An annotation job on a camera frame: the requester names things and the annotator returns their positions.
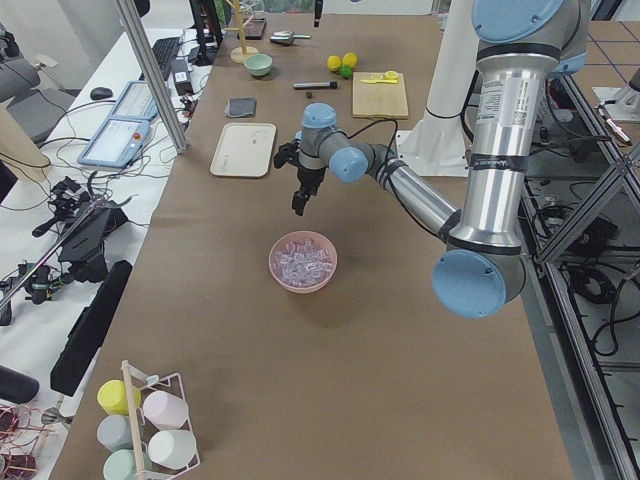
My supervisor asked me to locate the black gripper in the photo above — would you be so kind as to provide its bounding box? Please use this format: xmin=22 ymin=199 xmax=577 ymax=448
xmin=292 ymin=166 xmax=325 ymax=216

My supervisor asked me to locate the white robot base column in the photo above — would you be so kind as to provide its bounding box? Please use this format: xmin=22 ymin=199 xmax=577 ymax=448
xmin=397 ymin=1 xmax=479 ymax=177

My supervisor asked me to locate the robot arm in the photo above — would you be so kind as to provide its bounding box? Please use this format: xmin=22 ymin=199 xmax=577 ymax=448
xmin=274 ymin=1 xmax=590 ymax=318

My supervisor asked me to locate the steel ice scoop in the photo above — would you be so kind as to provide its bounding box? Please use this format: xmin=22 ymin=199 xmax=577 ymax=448
xmin=269 ymin=31 xmax=312 ymax=46

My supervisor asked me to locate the pile of clear ice cubes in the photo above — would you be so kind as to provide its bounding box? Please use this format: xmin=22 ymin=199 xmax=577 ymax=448
xmin=271 ymin=239 xmax=335 ymax=288

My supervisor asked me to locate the pink cup in rack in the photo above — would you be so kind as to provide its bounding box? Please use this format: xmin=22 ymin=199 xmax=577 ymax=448
xmin=142 ymin=391 xmax=189 ymax=430

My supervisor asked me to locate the yellow cup in rack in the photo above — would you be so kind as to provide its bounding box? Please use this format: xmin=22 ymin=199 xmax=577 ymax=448
xmin=97 ymin=379 xmax=129 ymax=416

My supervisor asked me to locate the white cup in rack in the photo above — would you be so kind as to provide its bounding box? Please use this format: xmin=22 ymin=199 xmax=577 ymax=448
xmin=147 ymin=430 xmax=197 ymax=470

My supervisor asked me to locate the grey cup in rack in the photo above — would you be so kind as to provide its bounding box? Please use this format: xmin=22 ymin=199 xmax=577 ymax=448
xmin=96 ymin=414 xmax=133 ymax=452

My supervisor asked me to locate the mint cup in rack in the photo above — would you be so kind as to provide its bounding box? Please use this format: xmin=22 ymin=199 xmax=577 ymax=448
xmin=102 ymin=449 xmax=137 ymax=480

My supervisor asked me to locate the yellow lemon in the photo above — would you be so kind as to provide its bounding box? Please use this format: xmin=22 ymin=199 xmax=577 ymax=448
xmin=342 ymin=52 xmax=358 ymax=69
xmin=326 ymin=55 xmax=342 ymax=72

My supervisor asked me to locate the pink bowl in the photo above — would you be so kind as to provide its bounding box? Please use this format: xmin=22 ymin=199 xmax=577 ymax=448
xmin=268 ymin=231 xmax=338 ymax=294

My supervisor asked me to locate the black glass rack tray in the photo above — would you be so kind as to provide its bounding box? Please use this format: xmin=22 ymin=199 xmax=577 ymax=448
xmin=243 ymin=18 xmax=267 ymax=40

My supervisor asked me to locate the green lime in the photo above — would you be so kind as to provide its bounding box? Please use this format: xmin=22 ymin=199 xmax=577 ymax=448
xmin=340 ymin=65 xmax=353 ymax=80

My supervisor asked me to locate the cream rabbit tray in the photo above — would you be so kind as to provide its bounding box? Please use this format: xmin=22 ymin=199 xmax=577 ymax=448
xmin=210 ymin=122 xmax=277 ymax=178

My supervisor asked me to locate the mint green bowl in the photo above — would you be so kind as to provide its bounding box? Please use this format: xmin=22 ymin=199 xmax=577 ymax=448
xmin=243 ymin=53 xmax=273 ymax=78

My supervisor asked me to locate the yellow plastic knife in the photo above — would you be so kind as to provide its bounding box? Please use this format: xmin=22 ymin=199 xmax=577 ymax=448
xmin=359 ymin=78 xmax=399 ymax=84

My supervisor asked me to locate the wooden mug tree stand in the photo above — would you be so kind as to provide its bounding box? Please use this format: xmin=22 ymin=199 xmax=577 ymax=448
xmin=226 ymin=0 xmax=259 ymax=64

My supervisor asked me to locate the wooden cutting board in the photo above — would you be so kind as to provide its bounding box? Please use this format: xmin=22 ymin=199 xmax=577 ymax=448
xmin=352 ymin=72 xmax=409 ymax=119

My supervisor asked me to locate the grey folded cloth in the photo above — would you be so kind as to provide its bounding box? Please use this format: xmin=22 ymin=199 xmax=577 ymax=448
xmin=224 ymin=97 xmax=257 ymax=118

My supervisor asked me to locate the black keyboard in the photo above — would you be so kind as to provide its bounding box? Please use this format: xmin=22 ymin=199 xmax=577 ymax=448
xmin=152 ymin=37 xmax=181 ymax=81

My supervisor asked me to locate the far teach pendant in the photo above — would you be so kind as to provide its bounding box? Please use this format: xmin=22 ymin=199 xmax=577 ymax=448
xmin=111 ymin=81 xmax=158 ymax=120

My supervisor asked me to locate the teach pendant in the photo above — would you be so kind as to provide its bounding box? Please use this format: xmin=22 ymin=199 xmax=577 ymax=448
xmin=77 ymin=117 xmax=150 ymax=169
xmin=111 ymin=81 xmax=158 ymax=120

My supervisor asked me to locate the near teach pendant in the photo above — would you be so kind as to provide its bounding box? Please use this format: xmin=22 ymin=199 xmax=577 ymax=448
xmin=77 ymin=117 xmax=150 ymax=169

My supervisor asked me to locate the black computer mouse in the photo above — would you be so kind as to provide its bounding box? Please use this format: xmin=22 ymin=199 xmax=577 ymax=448
xmin=90 ymin=87 xmax=113 ymax=101

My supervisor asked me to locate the black bar device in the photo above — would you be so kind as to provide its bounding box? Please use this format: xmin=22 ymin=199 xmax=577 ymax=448
xmin=50 ymin=260 xmax=132 ymax=396

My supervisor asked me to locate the aluminium frame post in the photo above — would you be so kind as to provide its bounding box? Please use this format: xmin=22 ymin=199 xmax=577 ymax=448
xmin=115 ymin=0 xmax=188 ymax=155

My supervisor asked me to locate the white wire cup rack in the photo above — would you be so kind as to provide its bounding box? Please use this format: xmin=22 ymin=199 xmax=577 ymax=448
xmin=121 ymin=360 xmax=201 ymax=479

